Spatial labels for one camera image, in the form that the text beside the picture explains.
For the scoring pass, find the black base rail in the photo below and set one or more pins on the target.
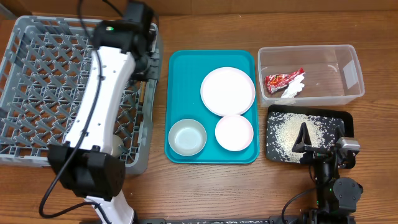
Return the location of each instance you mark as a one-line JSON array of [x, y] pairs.
[[291, 219]]

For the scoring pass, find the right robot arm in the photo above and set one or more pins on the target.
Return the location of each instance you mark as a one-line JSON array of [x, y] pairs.
[[337, 196]]

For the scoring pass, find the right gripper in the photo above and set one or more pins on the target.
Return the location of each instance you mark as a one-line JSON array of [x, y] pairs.
[[301, 145]]

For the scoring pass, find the grey metal bowl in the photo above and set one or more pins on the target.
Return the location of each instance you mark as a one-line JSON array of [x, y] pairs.
[[187, 137]]

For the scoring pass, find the black plastic tray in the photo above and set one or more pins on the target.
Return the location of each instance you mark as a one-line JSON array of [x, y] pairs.
[[345, 116]]

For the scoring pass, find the teal plastic tray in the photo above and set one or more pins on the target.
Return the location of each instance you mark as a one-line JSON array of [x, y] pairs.
[[187, 69]]

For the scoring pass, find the small white bowl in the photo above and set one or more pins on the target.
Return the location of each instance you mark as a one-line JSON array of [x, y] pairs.
[[234, 132]]

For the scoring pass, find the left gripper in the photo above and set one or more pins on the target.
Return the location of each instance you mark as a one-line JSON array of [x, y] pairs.
[[153, 70]]

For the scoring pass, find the grey plastic dish rack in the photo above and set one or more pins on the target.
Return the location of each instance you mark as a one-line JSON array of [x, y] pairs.
[[44, 72]]

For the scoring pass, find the white paper cup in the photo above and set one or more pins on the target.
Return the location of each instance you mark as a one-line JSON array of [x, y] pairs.
[[116, 143]]

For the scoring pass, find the spilled rice pile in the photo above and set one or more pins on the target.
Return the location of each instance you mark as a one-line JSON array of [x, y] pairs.
[[283, 129]]

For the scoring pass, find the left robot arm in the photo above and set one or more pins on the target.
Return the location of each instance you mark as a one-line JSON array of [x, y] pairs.
[[87, 162]]

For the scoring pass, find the clear plastic bin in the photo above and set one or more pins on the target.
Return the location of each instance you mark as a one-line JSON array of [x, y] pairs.
[[333, 74]]

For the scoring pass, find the large white plate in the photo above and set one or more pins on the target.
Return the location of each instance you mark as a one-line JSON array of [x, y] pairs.
[[227, 90]]

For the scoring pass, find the red snack wrapper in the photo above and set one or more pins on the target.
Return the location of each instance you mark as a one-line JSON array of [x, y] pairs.
[[279, 81]]

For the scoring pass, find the white napkin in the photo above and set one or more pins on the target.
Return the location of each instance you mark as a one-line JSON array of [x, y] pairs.
[[294, 87]]

